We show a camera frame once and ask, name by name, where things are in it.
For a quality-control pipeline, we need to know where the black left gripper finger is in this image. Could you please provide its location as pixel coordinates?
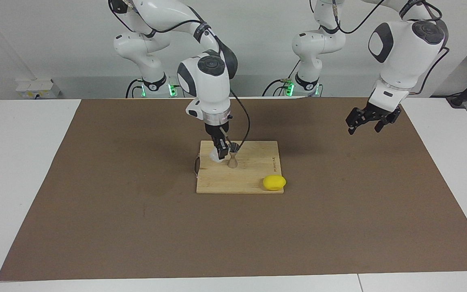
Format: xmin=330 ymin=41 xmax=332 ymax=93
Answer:
xmin=374 ymin=110 xmax=401 ymax=133
xmin=346 ymin=106 xmax=376 ymax=135

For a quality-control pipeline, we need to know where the metal hourglass jigger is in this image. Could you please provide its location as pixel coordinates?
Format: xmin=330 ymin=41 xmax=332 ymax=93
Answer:
xmin=227 ymin=142 xmax=241 ymax=169

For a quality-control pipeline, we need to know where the bamboo cutting board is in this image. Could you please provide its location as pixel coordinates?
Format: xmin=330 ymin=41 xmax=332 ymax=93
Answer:
xmin=193 ymin=140 xmax=285 ymax=194

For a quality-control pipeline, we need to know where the yellow lemon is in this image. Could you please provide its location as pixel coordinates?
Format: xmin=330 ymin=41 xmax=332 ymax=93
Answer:
xmin=263 ymin=175 xmax=287 ymax=191

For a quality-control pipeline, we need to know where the brown table mat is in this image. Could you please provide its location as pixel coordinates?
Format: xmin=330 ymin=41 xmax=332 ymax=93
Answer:
xmin=0 ymin=97 xmax=467 ymax=281

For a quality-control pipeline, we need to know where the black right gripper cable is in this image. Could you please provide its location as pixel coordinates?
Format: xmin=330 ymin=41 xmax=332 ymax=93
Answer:
xmin=108 ymin=0 xmax=251 ymax=154

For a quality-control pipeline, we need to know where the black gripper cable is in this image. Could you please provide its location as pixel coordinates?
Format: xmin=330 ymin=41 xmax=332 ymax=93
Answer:
xmin=310 ymin=0 xmax=450 ymax=96
xmin=108 ymin=0 xmax=251 ymax=154

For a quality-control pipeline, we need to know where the black left base cable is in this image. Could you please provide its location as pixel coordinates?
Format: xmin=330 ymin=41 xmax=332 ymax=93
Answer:
xmin=262 ymin=61 xmax=301 ymax=97

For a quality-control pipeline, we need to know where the black base cable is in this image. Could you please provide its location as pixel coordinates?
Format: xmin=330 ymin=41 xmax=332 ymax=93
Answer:
xmin=262 ymin=61 xmax=301 ymax=97
xmin=126 ymin=79 xmax=143 ymax=99

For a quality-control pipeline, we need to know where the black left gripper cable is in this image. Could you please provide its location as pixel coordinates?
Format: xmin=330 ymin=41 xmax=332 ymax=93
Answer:
xmin=310 ymin=0 xmax=450 ymax=96

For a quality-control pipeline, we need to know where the black right base cable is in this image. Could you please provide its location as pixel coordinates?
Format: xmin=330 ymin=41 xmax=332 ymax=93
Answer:
xmin=126 ymin=79 xmax=143 ymax=99

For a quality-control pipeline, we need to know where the white wall socket box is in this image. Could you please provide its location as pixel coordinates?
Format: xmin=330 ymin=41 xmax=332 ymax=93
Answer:
xmin=16 ymin=79 xmax=60 ymax=99

